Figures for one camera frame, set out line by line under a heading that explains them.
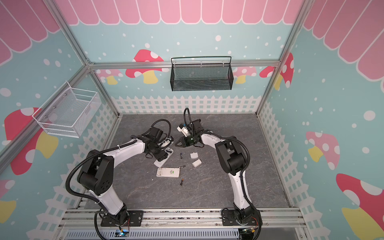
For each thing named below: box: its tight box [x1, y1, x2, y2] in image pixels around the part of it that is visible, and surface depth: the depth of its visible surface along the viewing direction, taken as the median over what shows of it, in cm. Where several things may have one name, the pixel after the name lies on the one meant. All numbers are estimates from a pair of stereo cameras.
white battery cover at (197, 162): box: [191, 158, 202, 168], surface depth 96 cm
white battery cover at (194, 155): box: [190, 152, 199, 159], surface depth 99 cm
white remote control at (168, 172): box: [156, 167, 180, 178], surface depth 91 cm
